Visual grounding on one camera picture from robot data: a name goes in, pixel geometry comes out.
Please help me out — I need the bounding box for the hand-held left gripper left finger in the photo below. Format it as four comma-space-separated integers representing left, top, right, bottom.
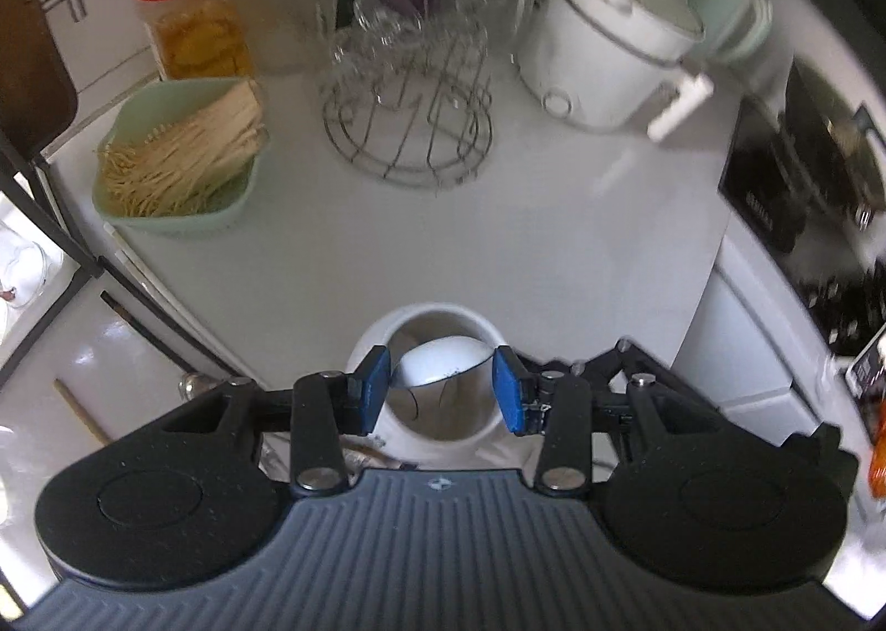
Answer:
161, 346, 393, 492

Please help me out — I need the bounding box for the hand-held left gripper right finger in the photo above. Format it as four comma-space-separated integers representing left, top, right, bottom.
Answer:
493, 339, 745, 495

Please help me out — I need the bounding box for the white ceramic spoon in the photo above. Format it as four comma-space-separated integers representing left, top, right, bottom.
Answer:
398, 337, 497, 391

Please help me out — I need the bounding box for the white ceramic utensil jar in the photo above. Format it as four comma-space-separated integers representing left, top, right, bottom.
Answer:
344, 303, 527, 470

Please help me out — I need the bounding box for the dark brown chopstick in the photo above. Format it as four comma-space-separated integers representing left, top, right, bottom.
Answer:
100, 289, 168, 348

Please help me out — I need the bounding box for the green plastic basket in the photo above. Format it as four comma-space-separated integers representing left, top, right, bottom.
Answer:
92, 77, 269, 236

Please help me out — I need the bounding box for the bundle of dried noodles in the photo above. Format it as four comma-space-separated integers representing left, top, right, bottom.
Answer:
97, 83, 269, 217

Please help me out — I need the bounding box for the black induction cooktop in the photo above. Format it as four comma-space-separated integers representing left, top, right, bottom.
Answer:
718, 92, 886, 359

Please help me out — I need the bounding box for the white electric cooker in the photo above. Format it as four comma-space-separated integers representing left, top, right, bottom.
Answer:
514, 0, 715, 142

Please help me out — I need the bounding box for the upturned crystal cup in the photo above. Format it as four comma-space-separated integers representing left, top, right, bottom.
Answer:
350, 0, 420, 49
415, 0, 490, 54

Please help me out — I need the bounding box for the black metal dish rack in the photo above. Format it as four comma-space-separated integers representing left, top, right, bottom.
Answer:
0, 112, 106, 391

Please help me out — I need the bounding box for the clear glass pitcher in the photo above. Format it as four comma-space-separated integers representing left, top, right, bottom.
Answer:
239, 0, 342, 79

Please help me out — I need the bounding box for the dark cooking pan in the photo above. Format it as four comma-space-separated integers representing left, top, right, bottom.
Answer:
781, 58, 886, 232

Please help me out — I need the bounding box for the red-lidded clear plastic jar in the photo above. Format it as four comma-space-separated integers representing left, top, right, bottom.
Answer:
131, 0, 254, 82

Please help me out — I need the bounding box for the pale green electric kettle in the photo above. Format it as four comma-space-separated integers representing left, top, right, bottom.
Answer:
685, 0, 774, 66

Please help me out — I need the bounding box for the brown wooden cutting board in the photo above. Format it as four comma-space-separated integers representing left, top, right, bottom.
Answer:
0, 0, 79, 156

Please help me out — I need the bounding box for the round wire glass rack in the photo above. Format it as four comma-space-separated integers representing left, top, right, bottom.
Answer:
320, 25, 497, 190

